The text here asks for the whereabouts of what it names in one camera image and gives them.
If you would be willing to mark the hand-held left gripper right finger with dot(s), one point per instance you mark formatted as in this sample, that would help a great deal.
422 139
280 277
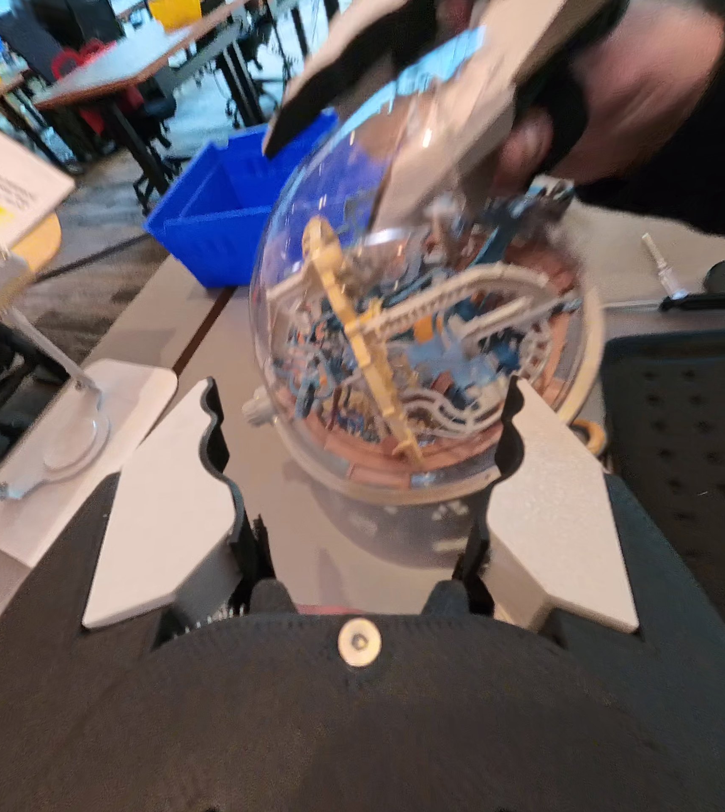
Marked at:
553 520

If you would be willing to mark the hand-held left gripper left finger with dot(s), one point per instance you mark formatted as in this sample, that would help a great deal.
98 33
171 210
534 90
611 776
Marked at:
166 520

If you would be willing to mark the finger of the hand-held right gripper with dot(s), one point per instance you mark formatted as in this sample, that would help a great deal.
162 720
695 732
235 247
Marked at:
337 76
477 102

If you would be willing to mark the clear maze ball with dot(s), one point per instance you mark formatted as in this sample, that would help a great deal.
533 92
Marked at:
413 317

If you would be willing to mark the person's right forearm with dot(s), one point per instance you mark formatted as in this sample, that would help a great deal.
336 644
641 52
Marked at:
718 152

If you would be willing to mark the person's right hand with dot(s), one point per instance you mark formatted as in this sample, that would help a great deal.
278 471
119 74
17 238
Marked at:
648 95

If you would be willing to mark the black perforated pad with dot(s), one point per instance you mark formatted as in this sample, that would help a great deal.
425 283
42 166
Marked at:
693 470

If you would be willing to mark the yellow bin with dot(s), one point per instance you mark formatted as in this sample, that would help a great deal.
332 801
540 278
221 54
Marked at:
175 13

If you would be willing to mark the blue storage bin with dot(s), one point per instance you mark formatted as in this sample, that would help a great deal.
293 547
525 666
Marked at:
223 209

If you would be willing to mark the wooden office desk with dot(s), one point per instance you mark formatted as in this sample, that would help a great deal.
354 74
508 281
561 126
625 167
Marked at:
122 64

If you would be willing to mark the red office chair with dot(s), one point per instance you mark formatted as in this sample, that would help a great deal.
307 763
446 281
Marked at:
96 70

